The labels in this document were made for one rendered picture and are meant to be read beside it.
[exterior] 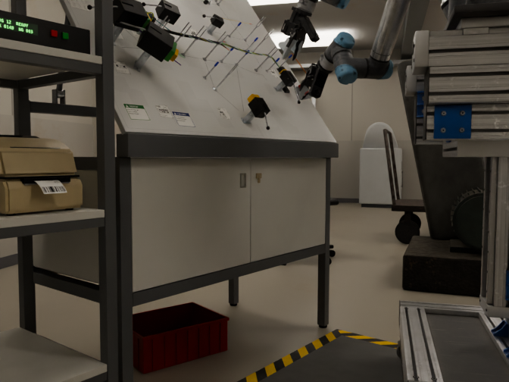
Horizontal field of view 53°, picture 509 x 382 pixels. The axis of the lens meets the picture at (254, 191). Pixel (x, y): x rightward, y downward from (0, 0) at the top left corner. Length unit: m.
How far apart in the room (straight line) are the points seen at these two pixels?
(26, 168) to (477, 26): 1.15
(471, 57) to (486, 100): 0.11
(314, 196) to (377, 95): 6.99
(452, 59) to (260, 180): 0.88
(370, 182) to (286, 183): 6.27
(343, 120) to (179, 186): 7.66
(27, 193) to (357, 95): 8.18
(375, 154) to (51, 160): 7.21
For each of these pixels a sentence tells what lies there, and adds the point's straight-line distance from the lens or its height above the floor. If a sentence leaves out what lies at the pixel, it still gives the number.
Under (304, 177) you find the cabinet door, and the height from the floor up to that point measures 0.71.
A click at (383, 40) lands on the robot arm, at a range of 1.94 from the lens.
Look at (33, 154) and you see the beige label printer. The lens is 1.37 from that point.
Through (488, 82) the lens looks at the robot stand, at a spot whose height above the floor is 0.98.
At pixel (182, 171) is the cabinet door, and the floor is 0.75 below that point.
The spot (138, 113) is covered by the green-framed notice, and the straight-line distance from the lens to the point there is 1.54.
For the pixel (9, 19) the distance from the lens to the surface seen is 1.33.
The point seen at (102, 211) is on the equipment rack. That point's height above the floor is 0.66.
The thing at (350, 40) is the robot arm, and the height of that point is 1.24.
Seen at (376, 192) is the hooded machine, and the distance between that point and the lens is 8.32.
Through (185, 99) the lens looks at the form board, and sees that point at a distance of 1.74.
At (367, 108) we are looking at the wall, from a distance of 9.16.
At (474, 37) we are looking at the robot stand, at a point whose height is 1.09.
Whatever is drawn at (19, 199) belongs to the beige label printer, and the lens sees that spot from 1.32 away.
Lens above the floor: 0.80
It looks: 4 degrees down
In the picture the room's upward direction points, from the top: straight up
